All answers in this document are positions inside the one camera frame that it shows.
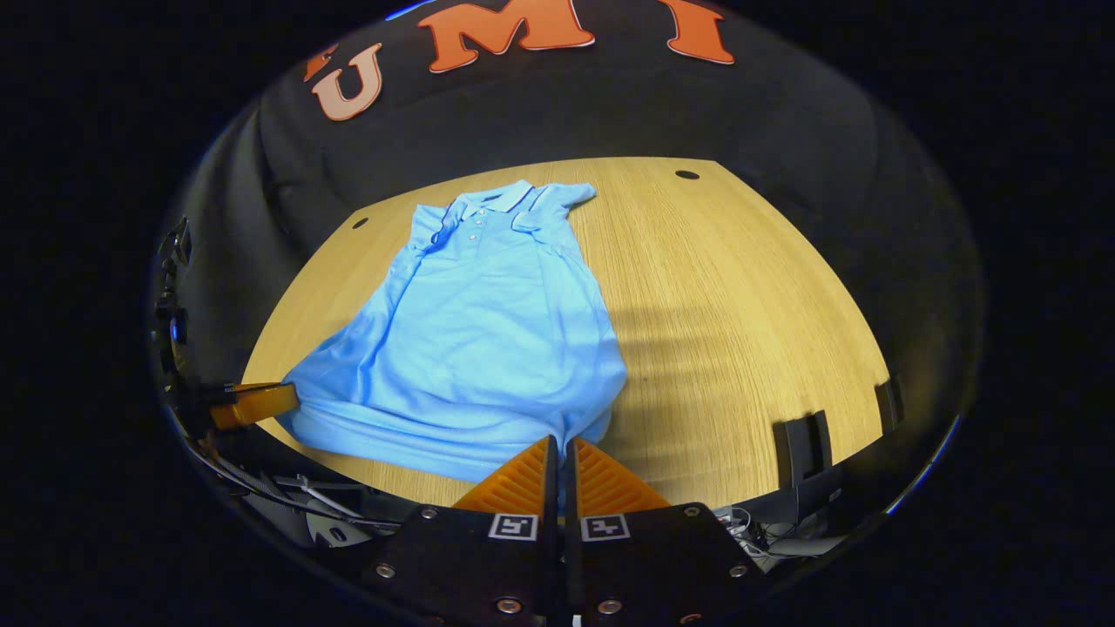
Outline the black table clamp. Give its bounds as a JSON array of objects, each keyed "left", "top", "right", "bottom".
[
  {"left": 875, "top": 375, "right": 906, "bottom": 433},
  {"left": 773, "top": 410, "right": 834, "bottom": 490}
]

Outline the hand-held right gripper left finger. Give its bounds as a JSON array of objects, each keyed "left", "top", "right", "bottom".
[{"left": 361, "top": 435, "right": 559, "bottom": 627}]

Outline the light blue T-shirt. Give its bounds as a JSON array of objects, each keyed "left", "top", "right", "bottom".
[{"left": 278, "top": 179, "right": 629, "bottom": 485}]

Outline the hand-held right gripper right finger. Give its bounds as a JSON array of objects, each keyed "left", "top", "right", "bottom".
[{"left": 563, "top": 436, "right": 768, "bottom": 627}]

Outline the black backdrop cloth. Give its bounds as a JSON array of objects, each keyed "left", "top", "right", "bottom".
[{"left": 155, "top": 0, "right": 987, "bottom": 423}]

